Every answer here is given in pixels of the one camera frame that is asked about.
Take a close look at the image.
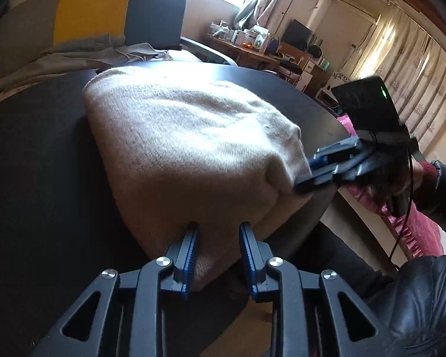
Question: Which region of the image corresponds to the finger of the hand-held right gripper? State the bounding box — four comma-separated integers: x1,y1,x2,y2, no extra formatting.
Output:
293,154,376,195
308,137,363,170

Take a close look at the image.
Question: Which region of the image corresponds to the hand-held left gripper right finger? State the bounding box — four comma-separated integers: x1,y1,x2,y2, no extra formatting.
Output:
239,221,409,357

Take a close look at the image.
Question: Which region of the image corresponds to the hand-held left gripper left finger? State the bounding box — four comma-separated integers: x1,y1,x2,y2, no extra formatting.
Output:
30,221,200,357

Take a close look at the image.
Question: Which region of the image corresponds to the beige knit sweater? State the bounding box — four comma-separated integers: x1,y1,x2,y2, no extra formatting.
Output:
82,66,313,292

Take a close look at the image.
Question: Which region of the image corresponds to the person's right forearm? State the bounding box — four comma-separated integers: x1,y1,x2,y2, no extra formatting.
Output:
411,159,446,244

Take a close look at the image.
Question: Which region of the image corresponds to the white flowered shelf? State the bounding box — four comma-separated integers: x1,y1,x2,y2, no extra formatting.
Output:
319,72,354,109

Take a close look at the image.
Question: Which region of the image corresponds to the beige patterned curtain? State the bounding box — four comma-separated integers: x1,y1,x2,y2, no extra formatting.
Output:
372,4,446,149

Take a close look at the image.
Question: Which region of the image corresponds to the white cabinet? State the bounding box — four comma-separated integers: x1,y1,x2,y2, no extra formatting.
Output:
302,63,315,90

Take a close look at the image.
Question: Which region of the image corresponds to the person's dark trouser leg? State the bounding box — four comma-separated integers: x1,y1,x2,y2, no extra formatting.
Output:
293,227,398,306

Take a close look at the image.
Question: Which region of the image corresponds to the pink ruffled bedspread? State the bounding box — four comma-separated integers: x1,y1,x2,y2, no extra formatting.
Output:
337,115,444,262

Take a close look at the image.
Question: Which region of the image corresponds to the wooden board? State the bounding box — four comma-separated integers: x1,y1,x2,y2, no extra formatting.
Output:
279,43,306,65

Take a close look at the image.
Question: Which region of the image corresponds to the black television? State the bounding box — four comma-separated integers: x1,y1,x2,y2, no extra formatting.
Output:
283,20,313,51

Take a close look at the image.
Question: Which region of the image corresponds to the white carton box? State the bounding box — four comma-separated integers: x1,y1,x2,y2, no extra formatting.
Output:
252,26,270,53

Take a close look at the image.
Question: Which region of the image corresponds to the wooden table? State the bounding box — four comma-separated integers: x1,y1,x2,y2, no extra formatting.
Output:
208,36,283,72

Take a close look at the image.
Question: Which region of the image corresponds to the person's black jacket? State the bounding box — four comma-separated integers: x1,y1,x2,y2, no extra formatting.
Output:
368,253,446,357

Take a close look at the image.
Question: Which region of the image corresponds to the cluster of small bottles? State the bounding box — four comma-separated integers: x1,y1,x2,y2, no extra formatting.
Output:
208,20,240,44

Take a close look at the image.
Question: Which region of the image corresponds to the grey yellow blue sofa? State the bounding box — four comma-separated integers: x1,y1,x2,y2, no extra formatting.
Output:
0,0,238,101

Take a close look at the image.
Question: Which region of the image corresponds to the black cable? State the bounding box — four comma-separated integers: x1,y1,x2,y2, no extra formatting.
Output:
388,145,425,268

